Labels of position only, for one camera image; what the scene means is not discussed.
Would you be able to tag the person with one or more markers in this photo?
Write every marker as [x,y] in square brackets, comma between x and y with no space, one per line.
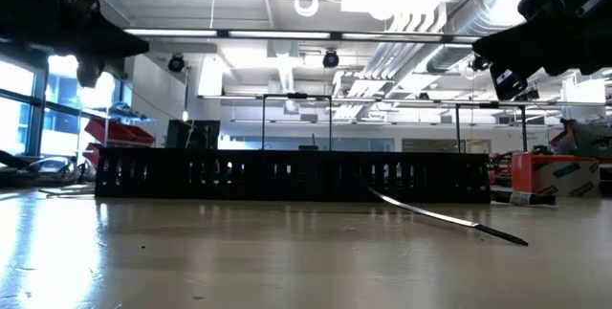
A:
[588,139]

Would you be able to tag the clear safety glasses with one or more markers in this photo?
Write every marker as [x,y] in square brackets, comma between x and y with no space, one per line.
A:
[72,170]

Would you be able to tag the overhead light bar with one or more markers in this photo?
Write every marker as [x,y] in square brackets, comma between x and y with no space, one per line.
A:
[222,34]

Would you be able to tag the black ceiling spotlight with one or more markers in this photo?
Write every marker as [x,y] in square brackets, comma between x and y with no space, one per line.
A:
[176,63]
[479,63]
[330,59]

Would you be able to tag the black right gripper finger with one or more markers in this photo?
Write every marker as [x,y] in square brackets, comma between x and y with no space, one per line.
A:
[511,48]

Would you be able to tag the black monitor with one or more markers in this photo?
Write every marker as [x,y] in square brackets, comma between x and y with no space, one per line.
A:
[191,134]

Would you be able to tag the red storage bins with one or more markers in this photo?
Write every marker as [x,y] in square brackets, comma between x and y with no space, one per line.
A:
[119,133]

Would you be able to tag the black metal frame stand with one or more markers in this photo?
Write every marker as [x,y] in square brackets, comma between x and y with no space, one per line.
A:
[487,104]
[296,95]

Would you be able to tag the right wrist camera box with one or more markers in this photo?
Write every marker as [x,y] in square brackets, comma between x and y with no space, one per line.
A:
[507,81]

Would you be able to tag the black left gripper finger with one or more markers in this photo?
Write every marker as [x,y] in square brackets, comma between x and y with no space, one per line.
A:
[122,43]

